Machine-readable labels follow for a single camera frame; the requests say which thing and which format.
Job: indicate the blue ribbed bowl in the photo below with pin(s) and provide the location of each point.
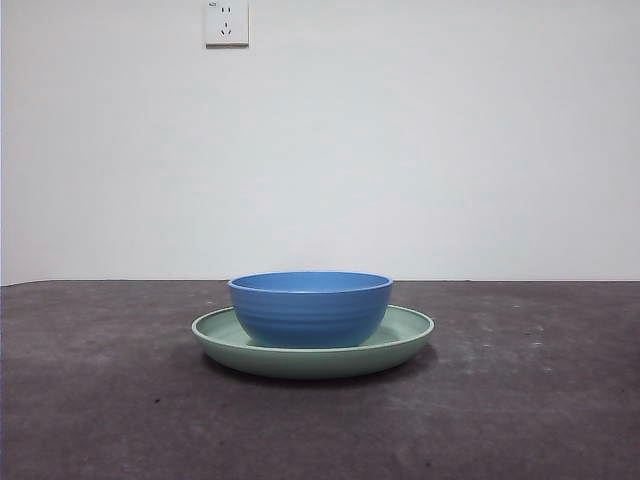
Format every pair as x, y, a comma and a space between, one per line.
310, 320

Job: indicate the pale green plate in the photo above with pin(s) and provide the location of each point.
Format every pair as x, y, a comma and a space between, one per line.
310, 364

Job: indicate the white wall socket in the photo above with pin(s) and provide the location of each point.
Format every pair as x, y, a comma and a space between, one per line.
226, 25

